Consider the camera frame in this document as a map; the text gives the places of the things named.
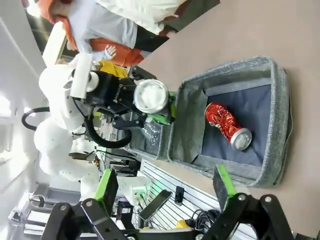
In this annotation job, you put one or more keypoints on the black smartphone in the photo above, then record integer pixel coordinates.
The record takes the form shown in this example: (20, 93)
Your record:
(156, 205)

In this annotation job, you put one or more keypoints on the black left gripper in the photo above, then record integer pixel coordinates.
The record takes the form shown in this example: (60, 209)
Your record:
(110, 90)

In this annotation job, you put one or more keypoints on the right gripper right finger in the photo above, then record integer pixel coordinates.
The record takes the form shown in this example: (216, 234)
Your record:
(223, 190)

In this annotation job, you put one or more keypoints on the small black device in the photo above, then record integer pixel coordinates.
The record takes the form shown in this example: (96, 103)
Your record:
(178, 196)

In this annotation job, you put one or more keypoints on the grey fabric basket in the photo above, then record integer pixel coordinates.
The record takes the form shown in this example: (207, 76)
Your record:
(277, 112)

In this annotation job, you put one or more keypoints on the grey basket with plastic label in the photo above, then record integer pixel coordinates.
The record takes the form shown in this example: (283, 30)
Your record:
(162, 142)

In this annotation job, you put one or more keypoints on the crushed red soda can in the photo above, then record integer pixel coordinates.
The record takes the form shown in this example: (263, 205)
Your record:
(225, 122)

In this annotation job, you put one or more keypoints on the white power adapter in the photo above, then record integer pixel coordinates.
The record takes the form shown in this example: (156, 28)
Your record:
(137, 188)

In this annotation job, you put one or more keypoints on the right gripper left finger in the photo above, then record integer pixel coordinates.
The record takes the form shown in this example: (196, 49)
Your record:
(110, 192)

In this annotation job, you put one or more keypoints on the white slatted panel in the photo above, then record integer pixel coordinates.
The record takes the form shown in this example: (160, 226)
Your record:
(197, 187)

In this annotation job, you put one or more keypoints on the yellow object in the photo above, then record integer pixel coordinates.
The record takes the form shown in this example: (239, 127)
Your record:
(183, 223)

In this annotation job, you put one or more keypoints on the small black box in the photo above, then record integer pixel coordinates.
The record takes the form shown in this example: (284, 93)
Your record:
(124, 208)

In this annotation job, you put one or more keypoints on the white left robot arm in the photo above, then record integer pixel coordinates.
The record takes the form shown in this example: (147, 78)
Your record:
(57, 120)

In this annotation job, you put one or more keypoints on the person in orange jacket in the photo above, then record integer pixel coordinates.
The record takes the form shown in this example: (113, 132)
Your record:
(125, 55)

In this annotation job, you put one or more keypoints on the yellow cloth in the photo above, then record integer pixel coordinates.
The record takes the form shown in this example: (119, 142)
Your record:
(112, 68)

